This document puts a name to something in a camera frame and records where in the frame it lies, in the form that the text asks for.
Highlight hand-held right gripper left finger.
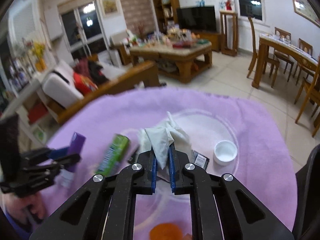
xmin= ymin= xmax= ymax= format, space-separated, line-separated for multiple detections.
xmin=29 ymin=146 xmax=158 ymax=240

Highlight green candy tube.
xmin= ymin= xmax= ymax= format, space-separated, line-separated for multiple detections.
xmin=96 ymin=134 xmax=130 ymax=175

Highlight plush toy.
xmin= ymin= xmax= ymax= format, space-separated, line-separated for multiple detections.
xmin=124 ymin=29 xmax=139 ymax=47

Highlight wooden dining chair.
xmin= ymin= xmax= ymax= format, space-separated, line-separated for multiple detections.
xmin=274 ymin=27 xmax=295 ymax=75
xmin=294 ymin=52 xmax=320 ymax=138
xmin=292 ymin=38 xmax=314 ymax=78
xmin=246 ymin=16 xmax=280 ymax=88

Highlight framed sunflower painting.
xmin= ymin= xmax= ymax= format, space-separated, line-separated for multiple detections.
xmin=99 ymin=0 xmax=119 ymax=18

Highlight red cushion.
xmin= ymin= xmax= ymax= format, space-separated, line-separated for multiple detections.
xmin=72 ymin=71 xmax=98 ymax=96

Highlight white wall boiler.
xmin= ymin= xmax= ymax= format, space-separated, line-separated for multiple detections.
xmin=45 ymin=11 xmax=63 ymax=40

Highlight small black packet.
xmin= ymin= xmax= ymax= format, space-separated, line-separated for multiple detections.
xmin=191 ymin=150 xmax=210 ymax=168

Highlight white radiator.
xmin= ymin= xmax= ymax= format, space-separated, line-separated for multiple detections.
xmin=237 ymin=25 xmax=253 ymax=53

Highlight black television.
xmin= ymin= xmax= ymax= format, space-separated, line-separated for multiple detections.
xmin=176 ymin=6 xmax=217 ymax=33

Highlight purple printed towel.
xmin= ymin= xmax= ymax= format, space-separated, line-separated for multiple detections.
xmin=45 ymin=86 xmax=298 ymax=240

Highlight wooden sofa white cushions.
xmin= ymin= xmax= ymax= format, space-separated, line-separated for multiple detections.
xmin=41 ymin=60 xmax=160 ymax=125

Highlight wooden bookshelf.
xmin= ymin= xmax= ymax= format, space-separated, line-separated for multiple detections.
xmin=151 ymin=0 xmax=181 ymax=34

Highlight person's left hand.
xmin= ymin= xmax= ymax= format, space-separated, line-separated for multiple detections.
xmin=5 ymin=192 xmax=48 ymax=228

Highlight white shelf unit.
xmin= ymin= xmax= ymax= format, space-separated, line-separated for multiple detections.
xmin=0 ymin=72 xmax=65 ymax=143

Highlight purple white tube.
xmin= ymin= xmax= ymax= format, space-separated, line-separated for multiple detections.
xmin=60 ymin=132 xmax=87 ymax=188

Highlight glass balcony door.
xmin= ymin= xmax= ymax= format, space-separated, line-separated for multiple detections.
xmin=60 ymin=1 xmax=107 ymax=55

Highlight brown patterned roller blind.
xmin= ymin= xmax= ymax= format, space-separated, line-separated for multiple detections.
xmin=117 ymin=0 xmax=153 ymax=32

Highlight yellow artificial flowers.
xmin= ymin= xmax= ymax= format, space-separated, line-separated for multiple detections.
xmin=30 ymin=41 xmax=48 ymax=72

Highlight wooden television cabinet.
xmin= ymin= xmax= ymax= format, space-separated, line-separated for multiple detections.
xmin=195 ymin=31 xmax=223 ymax=53

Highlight wooden coffee table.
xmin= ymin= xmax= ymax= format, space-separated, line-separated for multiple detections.
xmin=129 ymin=41 xmax=213 ymax=83

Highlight white lattice panel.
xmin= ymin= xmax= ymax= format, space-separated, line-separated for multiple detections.
xmin=9 ymin=0 xmax=43 ymax=48

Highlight white framed window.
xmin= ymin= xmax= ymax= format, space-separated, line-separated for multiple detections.
xmin=231 ymin=0 xmax=265 ymax=23

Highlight tall wooden plant stand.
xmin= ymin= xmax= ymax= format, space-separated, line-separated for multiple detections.
xmin=219 ymin=9 xmax=239 ymax=57

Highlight orange round object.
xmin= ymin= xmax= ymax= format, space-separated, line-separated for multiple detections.
xmin=149 ymin=222 xmax=184 ymax=240

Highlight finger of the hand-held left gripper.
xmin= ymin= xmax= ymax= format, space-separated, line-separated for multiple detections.
xmin=21 ymin=146 xmax=70 ymax=167
xmin=15 ymin=153 xmax=82 ymax=198

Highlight dark clothes pile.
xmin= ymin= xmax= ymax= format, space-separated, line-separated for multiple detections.
xmin=74 ymin=57 xmax=110 ymax=85

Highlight white round cap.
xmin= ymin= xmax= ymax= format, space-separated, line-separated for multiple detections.
xmin=214 ymin=140 xmax=238 ymax=165

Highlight wooden armchair white cushion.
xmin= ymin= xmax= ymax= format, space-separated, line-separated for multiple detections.
xmin=109 ymin=30 xmax=133 ymax=67

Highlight beige roman blind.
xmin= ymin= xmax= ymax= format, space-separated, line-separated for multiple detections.
xmin=57 ymin=0 xmax=97 ymax=12

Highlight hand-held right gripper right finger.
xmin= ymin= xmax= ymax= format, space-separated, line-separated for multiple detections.
xmin=168 ymin=145 xmax=294 ymax=240

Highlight white tissue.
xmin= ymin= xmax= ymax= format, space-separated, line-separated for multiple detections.
xmin=144 ymin=127 xmax=175 ymax=180
xmin=137 ymin=111 xmax=193 ymax=155

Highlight framed floral picture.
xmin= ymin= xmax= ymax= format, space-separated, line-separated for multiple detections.
xmin=290 ymin=0 xmax=320 ymax=28

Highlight wooden dining table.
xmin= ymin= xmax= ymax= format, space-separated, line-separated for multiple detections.
xmin=251 ymin=34 xmax=320 ymax=89

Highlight black round bin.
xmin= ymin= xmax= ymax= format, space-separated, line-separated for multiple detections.
xmin=291 ymin=144 xmax=320 ymax=240

